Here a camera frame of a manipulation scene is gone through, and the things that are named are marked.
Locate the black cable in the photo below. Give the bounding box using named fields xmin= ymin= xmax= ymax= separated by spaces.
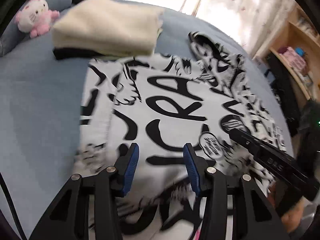
xmin=0 ymin=172 xmax=27 ymax=240

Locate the black white printed bag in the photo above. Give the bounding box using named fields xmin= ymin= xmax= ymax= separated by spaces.
xmin=266 ymin=52 xmax=310 ymax=135

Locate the stack of pink boxes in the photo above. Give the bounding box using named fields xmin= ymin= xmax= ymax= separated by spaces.
xmin=280 ymin=46 xmax=307 ymax=70

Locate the cream folded garment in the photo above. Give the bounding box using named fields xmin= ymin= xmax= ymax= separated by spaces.
xmin=51 ymin=0 xmax=165 ymax=57

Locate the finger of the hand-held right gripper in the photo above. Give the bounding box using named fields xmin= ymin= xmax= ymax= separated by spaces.
xmin=221 ymin=115 xmax=260 ymax=155

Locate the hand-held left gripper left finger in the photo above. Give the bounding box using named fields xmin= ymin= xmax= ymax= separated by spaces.
xmin=29 ymin=142 xmax=140 ymax=240

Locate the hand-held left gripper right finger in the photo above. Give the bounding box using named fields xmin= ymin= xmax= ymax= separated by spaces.
xmin=183 ymin=142 xmax=290 ymax=240

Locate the pink white cat plush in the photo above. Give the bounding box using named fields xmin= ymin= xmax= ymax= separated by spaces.
xmin=15 ymin=0 xmax=60 ymax=38

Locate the black folded garment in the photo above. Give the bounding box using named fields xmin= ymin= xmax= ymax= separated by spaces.
xmin=52 ymin=47 xmax=110 ymax=61

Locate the white black printed jacket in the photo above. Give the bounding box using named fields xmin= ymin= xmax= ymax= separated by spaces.
xmin=75 ymin=31 xmax=287 ymax=233

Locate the wooden bookshelf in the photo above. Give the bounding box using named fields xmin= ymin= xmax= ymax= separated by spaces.
xmin=252 ymin=5 xmax=320 ymax=105

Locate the person's right hand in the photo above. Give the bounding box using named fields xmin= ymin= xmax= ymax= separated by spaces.
xmin=271 ymin=180 xmax=307 ymax=233

